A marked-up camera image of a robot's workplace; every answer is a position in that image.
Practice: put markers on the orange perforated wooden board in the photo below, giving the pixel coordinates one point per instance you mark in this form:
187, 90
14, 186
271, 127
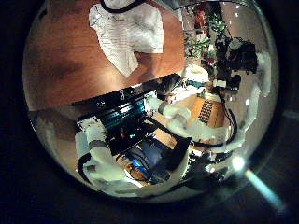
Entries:
215, 118

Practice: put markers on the bright round lamp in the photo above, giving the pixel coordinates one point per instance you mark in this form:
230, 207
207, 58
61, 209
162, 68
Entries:
238, 163

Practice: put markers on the black control box teal lights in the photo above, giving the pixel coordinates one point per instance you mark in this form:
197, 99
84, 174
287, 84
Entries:
124, 112

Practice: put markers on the white round container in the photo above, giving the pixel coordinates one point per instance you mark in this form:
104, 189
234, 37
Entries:
196, 73

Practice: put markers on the blue box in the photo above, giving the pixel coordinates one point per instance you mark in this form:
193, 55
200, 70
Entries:
149, 155

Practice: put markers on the green plant with red decorations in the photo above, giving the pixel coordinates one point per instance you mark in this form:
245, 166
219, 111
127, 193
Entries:
199, 46

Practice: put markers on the white red-striped cloth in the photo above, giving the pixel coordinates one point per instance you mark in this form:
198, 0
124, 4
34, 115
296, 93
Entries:
124, 37

